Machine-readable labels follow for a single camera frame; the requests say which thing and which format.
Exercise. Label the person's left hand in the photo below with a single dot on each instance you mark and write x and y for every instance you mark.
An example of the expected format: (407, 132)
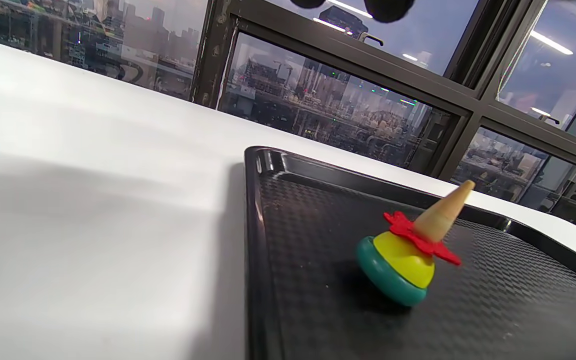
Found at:
(389, 10)

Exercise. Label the wooden cone peg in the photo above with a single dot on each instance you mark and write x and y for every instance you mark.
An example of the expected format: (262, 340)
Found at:
(440, 215)

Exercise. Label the red flower-shaped toy piece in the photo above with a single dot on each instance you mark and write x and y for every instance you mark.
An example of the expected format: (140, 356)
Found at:
(402, 227)

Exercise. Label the yellow dome toy piece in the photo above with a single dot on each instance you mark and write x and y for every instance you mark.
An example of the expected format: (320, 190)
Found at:
(403, 260)

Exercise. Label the black textured plastic tray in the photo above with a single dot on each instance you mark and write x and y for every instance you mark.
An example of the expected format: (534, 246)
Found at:
(318, 300)

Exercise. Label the dark metal window frame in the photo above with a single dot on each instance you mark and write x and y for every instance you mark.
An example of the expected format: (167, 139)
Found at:
(348, 55)

